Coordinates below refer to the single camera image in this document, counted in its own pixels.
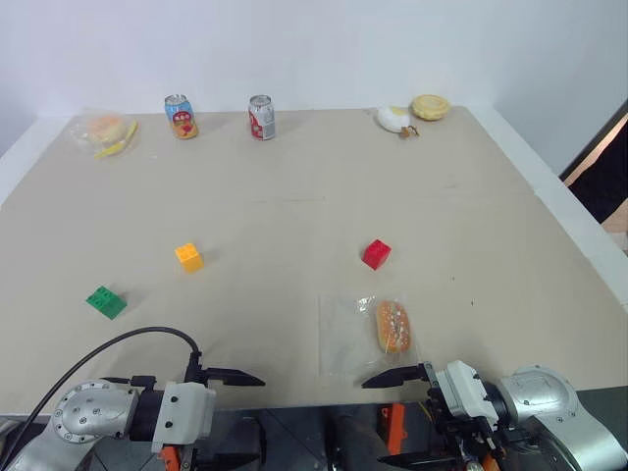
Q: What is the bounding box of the yellow toy strip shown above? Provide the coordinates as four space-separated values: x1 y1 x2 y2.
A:
93 121 140 161

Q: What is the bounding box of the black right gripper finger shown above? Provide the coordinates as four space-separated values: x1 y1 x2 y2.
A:
377 452 463 468
361 362 427 391

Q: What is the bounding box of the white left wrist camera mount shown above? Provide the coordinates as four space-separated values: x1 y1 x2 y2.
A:
149 380 218 454

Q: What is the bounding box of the dark board with wooden edge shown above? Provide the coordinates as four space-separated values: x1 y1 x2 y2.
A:
558 97 628 259

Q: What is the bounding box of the round yellow toy tart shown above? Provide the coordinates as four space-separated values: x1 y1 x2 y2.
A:
410 93 453 122

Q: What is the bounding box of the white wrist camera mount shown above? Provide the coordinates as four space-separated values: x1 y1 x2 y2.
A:
149 380 218 454
433 359 497 419

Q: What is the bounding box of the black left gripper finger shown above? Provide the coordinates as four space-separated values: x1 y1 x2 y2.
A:
205 366 267 389

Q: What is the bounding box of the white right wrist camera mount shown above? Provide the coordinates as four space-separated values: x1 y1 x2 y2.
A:
433 359 497 419

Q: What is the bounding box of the green toy brick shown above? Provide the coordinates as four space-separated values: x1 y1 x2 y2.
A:
84 285 129 321

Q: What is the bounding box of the yellow toy brick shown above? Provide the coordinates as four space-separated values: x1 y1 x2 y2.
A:
174 241 205 274

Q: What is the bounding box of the red and white drink can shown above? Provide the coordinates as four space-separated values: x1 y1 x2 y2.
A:
247 94 277 142

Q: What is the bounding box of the bagged toy burger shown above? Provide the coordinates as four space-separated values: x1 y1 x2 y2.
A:
71 112 141 157

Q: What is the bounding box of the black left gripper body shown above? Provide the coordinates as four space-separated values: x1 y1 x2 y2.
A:
157 350 218 471

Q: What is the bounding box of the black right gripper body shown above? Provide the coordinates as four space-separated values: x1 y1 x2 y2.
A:
421 361 507 471

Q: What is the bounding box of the toy hot dog bun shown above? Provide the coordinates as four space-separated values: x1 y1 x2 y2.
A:
375 299 413 354

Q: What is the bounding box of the orange drink can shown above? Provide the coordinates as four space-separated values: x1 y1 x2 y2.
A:
163 93 200 141

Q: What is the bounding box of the white toy egg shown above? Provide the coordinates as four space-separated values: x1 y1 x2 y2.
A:
376 104 411 133

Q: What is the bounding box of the clear plastic bag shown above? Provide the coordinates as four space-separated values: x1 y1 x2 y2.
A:
318 292 424 379

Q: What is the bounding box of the red toy brick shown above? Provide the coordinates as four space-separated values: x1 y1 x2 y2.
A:
361 238 393 272

